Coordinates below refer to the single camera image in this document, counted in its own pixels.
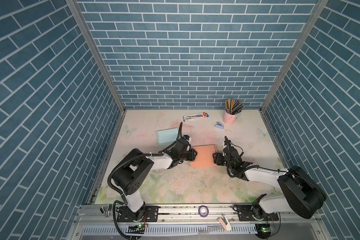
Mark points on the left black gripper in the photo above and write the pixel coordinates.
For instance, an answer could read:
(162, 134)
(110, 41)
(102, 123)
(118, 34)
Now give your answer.
(192, 156)

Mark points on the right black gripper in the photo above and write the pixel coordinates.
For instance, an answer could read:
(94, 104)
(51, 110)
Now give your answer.
(217, 158)

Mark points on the pink paper box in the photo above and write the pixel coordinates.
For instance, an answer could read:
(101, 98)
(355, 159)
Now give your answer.
(204, 157)

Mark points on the light blue paper box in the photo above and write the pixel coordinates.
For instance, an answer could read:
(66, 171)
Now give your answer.
(167, 137)

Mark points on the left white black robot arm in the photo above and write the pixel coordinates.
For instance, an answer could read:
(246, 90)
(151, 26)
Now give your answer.
(128, 176)

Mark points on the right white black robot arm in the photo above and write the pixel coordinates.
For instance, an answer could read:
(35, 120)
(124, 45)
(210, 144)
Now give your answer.
(300, 194)

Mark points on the white pencil box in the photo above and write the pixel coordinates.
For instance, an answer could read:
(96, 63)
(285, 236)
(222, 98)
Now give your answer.
(194, 117)

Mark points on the blue small stapler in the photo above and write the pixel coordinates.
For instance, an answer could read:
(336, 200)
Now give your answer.
(219, 125)

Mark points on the pink pen cup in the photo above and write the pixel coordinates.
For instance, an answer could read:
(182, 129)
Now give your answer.
(229, 119)

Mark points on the purple tape roll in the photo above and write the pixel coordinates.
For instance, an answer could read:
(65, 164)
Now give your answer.
(203, 211)

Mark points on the colored pencils bundle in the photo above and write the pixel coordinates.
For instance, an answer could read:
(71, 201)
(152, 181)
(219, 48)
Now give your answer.
(233, 106)

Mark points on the white pink small tool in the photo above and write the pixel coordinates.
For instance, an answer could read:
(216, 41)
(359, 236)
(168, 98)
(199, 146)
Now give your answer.
(224, 222)

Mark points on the metal base rail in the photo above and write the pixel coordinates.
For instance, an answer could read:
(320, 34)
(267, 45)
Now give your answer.
(164, 222)

